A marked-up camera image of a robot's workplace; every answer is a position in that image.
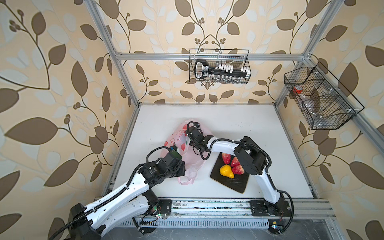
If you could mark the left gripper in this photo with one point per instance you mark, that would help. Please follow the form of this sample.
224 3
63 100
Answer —
182 165

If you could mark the red fake peach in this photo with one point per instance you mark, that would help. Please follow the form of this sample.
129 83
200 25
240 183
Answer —
226 158

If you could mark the yellow fake pear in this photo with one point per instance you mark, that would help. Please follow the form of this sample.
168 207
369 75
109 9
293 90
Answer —
226 171

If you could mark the red fake strawberry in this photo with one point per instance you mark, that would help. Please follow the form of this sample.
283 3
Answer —
238 170

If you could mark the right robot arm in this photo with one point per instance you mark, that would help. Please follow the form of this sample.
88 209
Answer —
254 160

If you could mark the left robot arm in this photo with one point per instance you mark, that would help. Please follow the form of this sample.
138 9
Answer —
131 199

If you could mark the black square tray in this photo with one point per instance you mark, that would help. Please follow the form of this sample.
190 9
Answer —
238 183

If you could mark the black socket tool set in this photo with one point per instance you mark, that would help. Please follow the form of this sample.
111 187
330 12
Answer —
202 70

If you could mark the red capped clear bottle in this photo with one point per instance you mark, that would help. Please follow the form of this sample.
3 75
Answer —
297 90

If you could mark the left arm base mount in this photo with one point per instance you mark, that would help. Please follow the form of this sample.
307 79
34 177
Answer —
159 208

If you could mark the black wire basket rear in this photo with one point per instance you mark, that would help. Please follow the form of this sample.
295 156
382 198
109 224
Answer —
235 57

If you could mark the black wire basket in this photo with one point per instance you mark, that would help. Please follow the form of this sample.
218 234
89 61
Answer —
326 102
235 57

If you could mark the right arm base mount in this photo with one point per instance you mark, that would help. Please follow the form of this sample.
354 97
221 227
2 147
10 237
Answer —
262 208

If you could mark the black wire basket right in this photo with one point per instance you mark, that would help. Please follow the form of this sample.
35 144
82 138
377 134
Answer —
326 102

